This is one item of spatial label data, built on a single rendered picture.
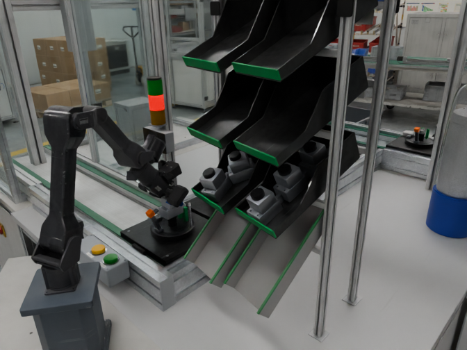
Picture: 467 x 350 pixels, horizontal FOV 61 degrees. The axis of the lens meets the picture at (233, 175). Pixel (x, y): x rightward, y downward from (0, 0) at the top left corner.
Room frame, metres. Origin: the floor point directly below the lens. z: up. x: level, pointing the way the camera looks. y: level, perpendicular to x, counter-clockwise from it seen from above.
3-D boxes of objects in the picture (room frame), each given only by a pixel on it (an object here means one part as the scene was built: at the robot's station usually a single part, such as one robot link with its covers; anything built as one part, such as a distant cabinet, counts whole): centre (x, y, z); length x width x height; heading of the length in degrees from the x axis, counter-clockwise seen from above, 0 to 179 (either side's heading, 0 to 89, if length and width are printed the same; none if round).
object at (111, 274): (0.99, 0.41, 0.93); 0.21 x 0.07 x 0.06; 46
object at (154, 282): (1.17, 0.50, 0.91); 0.89 x 0.06 x 0.11; 46
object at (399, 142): (1.85, -0.93, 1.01); 0.24 x 0.24 x 0.13; 46
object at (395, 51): (6.05, -2.31, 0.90); 0.40 x 0.31 x 0.17; 55
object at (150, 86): (1.30, 0.25, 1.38); 0.05 x 0.05 x 0.05
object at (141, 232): (1.08, 0.20, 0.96); 0.24 x 0.24 x 0.02; 46
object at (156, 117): (1.30, 0.25, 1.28); 0.05 x 0.05 x 0.05
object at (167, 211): (1.09, 0.19, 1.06); 0.08 x 0.04 x 0.07; 136
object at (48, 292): (0.72, 0.39, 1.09); 0.07 x 0.07 x 0.06; 10
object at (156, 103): (1.30, 0.25, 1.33); 0.05 x 0.05 x 0.05
